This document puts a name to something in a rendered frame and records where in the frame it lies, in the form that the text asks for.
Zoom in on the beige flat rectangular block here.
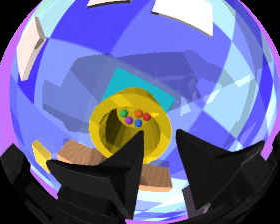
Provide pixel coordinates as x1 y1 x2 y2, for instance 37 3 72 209
16 16 47 81

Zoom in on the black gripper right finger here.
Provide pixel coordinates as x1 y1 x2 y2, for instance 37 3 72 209
175 129 266 212

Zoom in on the yellow cup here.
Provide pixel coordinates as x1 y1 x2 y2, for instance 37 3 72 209
89 87 172 164

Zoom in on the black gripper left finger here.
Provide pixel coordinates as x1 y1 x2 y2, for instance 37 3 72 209
46 131 144 220

